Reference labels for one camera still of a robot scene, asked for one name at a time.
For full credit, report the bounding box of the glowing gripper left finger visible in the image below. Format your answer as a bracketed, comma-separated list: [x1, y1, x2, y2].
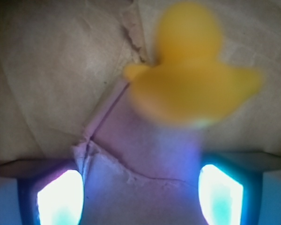
[17, 161, 84, 225]

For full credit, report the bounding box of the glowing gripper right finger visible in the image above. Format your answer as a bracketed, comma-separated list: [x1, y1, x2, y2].
[198, 153, 263, 225]

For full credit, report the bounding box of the yellow rubber duck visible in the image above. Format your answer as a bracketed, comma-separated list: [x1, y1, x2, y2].
[123, 1, 263, 127]

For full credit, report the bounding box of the brown paper bin with tape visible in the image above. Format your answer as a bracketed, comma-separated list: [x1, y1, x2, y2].
[0, 0, 281, 225]

